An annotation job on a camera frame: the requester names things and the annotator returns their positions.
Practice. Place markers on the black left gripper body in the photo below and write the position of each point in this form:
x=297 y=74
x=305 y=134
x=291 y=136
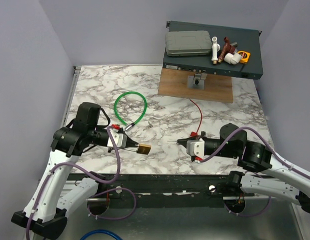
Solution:
x=98 y=136

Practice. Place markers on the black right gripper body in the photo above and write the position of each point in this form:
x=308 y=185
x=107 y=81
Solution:
x=214 y=146

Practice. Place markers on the brass padlock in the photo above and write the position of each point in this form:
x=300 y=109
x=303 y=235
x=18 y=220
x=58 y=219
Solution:
x=143 y=149

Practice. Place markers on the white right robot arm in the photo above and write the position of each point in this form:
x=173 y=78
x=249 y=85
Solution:
x=264 y=172

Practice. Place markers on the white elbow pipe fitting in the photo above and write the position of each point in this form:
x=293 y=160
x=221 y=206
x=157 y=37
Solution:
x=232 y=59

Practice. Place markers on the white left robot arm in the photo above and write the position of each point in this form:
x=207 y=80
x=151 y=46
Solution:
x=41 y=215

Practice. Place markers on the wooden board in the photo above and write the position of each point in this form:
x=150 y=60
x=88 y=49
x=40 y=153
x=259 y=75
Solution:
x=217 y=88

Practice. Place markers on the yellow tape measure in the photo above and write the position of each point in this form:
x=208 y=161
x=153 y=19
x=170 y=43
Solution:
x=244 y=56

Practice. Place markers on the brown pipe fitting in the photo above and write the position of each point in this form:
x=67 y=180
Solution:
x=226 y=49

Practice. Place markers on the white pipe fitting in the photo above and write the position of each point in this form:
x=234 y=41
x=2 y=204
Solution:
x=215 y=50

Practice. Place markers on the dark grey pipe fitting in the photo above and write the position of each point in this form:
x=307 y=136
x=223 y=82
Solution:
x=233 y=48

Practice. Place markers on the grey plastic case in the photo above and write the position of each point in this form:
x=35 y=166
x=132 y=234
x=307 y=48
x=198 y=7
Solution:
x=188 y=43

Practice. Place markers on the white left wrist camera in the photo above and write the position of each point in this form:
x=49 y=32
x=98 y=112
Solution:
x=118 y=135

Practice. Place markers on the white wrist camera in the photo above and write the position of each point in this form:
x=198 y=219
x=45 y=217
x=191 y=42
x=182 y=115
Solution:
x=195 y=148
x=118 y=135

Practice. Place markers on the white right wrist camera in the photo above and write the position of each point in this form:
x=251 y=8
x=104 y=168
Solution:
x=195 y=148

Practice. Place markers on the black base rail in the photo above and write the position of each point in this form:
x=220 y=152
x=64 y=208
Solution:
x=152 y=191

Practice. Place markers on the grey metal bracket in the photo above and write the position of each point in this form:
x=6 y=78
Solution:
x=196 y=81

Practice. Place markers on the aluminium side rail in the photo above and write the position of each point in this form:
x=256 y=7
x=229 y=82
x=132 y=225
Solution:
x=77 y=70

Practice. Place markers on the dark teal network switch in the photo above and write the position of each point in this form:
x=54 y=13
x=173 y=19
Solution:
x=247 y=40

